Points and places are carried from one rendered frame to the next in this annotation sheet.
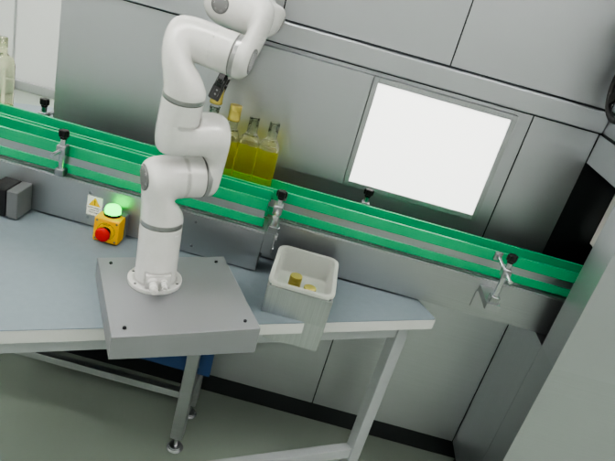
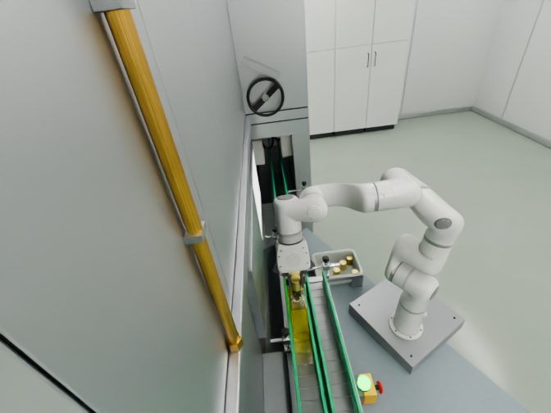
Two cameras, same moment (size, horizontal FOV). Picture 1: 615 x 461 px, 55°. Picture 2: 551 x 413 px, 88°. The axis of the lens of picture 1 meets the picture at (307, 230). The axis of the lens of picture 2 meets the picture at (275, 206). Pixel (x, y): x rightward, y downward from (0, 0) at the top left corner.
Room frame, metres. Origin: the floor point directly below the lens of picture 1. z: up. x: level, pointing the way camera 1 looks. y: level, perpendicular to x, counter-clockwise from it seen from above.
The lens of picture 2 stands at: (1.63, 0.95, 1.92)
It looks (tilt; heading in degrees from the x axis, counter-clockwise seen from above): 35 degrees down; 271
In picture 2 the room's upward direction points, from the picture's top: 8 degrees counter-clockwise
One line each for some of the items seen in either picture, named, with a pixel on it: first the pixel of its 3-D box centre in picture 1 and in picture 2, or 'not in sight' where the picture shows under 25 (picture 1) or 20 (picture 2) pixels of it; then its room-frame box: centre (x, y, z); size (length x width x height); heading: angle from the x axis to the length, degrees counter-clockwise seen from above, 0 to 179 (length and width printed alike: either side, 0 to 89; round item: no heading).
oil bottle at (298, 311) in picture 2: not in sight; (298, 316); (1.61, 0.34, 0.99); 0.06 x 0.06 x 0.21; 2
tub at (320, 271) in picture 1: (301, 283); (335, 269); (1.39, -0.02, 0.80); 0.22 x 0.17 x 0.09; 1
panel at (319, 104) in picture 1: (351, 129); (254, 220); (1.75, -0.04, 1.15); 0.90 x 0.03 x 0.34; 91
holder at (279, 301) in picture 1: (302, 280); (330, 270); (1.42, -0.02, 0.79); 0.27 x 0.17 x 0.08; 1
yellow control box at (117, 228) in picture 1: (110, 227); (363, 389); (1.42, 0.52, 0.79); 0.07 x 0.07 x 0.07; 1
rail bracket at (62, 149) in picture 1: (58, 155); not in sight; (1.43, 0.69, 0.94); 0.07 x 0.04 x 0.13; 1
